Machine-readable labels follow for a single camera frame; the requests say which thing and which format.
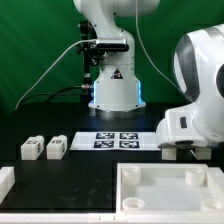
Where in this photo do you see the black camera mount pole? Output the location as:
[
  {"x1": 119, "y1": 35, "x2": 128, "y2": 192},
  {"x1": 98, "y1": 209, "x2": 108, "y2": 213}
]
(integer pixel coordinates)
[{"x1": 77, "y1": 20, "x2": 103, "y2": 104}]

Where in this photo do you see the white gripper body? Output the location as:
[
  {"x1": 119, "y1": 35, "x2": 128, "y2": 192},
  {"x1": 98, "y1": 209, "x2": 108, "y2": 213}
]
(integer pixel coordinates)
[{"x1": 155, "y1": 108, "x2": 224, "y2": 150}]

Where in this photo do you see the white sheet with tags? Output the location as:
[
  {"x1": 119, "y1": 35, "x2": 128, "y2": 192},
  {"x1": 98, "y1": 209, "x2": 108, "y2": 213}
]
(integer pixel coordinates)
[{"x1": 70, "y1": 132, "x2": 159, "y2": 151}]

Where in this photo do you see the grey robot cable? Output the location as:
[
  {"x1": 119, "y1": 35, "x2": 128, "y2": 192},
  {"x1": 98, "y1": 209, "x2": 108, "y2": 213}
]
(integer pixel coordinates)
[{"x1": 14, "y1": 39, "x2": 98, "y2": 111}]

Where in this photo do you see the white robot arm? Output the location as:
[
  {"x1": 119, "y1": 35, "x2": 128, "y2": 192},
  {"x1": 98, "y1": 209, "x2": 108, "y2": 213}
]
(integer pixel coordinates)
[{"x1": 73, "y1": 0, "x2": 224, "y2": 148}]

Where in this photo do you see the white U-shaped obstacle fence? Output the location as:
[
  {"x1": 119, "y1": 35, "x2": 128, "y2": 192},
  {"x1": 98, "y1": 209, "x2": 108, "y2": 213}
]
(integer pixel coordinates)
[{"x1": 0, "y1": 167, "x2": 224, "y2": 224}]

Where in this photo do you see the white square table top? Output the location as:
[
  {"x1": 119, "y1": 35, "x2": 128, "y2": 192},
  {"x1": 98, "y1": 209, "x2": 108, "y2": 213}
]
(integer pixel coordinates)
[{"x1": 116, "y1": 163, "x2": 224, "y2": 213}]

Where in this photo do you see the black base cable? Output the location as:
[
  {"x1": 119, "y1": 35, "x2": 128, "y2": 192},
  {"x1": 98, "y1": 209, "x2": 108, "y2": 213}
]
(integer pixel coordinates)
[{"x1": 18, "y1": 84, "x2": 94, "y2": 107}]

